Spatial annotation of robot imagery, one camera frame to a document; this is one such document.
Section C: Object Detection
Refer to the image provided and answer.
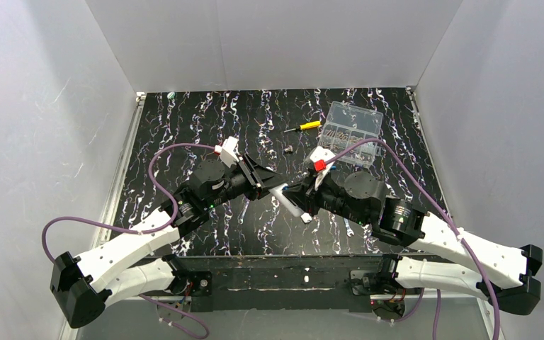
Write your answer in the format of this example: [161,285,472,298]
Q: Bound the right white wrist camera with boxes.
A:
[307,146,335,191]

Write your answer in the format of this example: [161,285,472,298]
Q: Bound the white battery cover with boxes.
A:
[300,213,312,224]

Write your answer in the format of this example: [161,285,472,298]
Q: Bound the aluminium frame rail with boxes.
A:
[58,93,147,340]

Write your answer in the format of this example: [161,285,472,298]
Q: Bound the white remote control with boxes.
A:
[269,183,304,217]

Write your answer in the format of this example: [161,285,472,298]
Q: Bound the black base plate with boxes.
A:
[153,255,420,312]

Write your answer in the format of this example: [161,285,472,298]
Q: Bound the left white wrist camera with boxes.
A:
[214,137,239,168]

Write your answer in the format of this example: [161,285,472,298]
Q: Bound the yellow handled screwdriver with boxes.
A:
[284,120,322,133]

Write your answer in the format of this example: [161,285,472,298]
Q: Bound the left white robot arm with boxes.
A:
[50,153,286,329]

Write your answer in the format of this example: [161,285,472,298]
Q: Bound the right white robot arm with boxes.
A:
[272,171,543,315]

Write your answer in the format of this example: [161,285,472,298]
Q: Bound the clear plastic screw box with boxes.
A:
[318,101,383,169]

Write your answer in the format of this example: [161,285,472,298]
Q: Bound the silver wrench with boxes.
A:
[345,225,355,237]

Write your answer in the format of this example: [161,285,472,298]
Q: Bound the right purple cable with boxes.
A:
[323,137,503,340]

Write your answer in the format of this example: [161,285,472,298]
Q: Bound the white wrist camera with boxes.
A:
[214,137,239,168]
[307,146,335,191]

